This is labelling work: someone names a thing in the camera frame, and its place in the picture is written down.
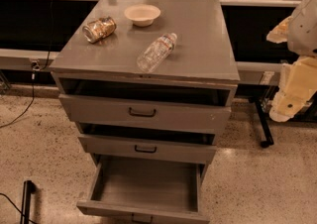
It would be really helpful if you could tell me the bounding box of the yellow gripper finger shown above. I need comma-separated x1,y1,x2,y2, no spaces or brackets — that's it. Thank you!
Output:
269,56,317,122
266,16,292,44

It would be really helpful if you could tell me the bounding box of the clear plastic water bottle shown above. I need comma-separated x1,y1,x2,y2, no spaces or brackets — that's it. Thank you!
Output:
137,33,177,73

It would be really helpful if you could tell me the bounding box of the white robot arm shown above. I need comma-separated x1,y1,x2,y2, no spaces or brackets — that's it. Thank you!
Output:
266,0,317,122

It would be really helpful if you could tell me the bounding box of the grey middle drawer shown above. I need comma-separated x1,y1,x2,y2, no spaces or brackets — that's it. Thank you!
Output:
78,134,217,164

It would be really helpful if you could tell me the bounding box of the grey drawer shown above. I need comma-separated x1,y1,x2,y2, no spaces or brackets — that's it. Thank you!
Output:
77,156,209,224
59,94,231,134
78,134,217,164

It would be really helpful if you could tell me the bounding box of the grey drawer cabinet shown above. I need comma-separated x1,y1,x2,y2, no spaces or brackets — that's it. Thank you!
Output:
49,0,241,224

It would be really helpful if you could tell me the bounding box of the grey bottom drawer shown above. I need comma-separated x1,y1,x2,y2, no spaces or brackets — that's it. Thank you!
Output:
77,156,209,224

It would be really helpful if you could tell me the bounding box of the grey top drawer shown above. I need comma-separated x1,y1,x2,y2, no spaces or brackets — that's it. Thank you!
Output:
59,94,231,134

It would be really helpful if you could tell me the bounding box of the black stand leg right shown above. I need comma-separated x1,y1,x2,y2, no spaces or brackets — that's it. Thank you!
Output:
254,99,274,148

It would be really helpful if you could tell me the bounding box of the black stand leg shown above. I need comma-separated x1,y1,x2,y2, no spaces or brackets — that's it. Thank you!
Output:
20,180,36,224
254,99,274,148

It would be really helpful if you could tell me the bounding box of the white paper bowl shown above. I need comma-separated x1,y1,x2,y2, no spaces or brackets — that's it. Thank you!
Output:
124,4,160,27

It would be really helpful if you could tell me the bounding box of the black stand leg left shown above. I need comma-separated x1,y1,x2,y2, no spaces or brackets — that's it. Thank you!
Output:
20,180,36,224

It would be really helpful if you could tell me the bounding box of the black power cable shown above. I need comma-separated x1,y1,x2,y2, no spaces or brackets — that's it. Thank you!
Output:
0,0,68,129

